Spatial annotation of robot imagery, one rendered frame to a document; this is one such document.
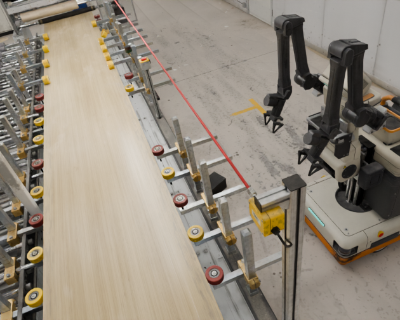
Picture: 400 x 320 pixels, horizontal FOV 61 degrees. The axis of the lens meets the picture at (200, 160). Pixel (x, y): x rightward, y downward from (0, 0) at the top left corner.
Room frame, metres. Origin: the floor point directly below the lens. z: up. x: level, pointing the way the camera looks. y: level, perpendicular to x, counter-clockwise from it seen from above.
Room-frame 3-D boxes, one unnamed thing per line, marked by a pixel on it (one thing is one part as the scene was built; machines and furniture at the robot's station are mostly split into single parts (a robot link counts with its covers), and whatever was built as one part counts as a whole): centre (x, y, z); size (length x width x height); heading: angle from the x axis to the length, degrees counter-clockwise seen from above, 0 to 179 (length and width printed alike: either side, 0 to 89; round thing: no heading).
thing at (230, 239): (1.08, -0.06, 0.83); 0.14 x 0.06 x 0.05; 13
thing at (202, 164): (1.31, -0.01, 0.90); 0.04 x 0.04 x 0.48; 13
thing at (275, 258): (0.87, -0.15, 0.82); 0.43 x 0.03 x 0.04; 103
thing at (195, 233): (1.07, 0.09, 0.85); 0.08 x 0.08 x 0.11
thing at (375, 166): (1.48, -0.90, 0.68); 0.28 x 0.27 x 0.25; 13
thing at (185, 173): (1.60, 0.01, 0.84); 0.43 x 0.03 x 0.04; 103
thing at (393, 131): (1.60, -1.16, 0.87); 0.23 x 0.15 x 0.11; 13
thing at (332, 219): (1.58, -1.05, 0.16); 0.67 x 0.64 x 0.25; 103
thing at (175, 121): (1.79, 0.10, 0.88); 0.04 x 0.04 x 0.48; 13
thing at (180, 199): (1.31, 0.15, 0.85); 0.08 x 0.08 x 0.11
